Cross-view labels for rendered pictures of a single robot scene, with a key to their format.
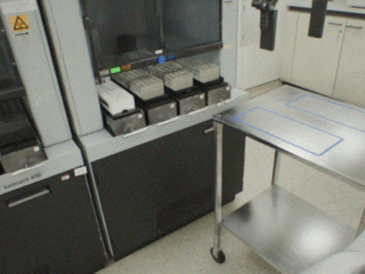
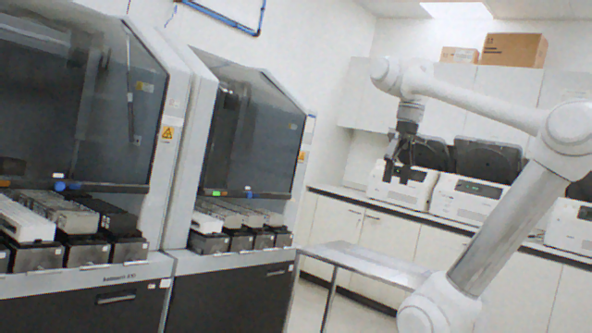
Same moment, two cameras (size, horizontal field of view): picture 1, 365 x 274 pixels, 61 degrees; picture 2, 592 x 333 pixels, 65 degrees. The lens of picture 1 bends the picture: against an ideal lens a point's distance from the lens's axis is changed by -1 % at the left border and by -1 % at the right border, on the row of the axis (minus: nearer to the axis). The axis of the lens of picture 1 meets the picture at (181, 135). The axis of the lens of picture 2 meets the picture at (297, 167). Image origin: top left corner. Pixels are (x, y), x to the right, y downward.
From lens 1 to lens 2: 1.03 m
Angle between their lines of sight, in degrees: 34
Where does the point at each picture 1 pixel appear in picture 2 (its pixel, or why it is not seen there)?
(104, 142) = (192, 258)
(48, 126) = (147, 230)
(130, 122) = (217, 244)
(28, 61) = (159, 165)
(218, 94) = (283, 240)
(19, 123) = (130, 218)
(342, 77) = not seen: hidden behind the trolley
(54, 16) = (191, 135)
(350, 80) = not seen: hidden behind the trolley
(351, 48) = (369, 238)
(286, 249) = not seen: outside the picture
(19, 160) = (128, 253)
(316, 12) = (404, 171)
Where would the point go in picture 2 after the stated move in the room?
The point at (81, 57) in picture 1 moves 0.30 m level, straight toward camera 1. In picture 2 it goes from (194, 175) to (233, 191)
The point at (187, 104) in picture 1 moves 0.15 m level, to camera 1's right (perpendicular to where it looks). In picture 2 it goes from (261, 241) to (290, 244)
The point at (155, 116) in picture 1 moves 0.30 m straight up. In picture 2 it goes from (236, 244) to (250, 177)
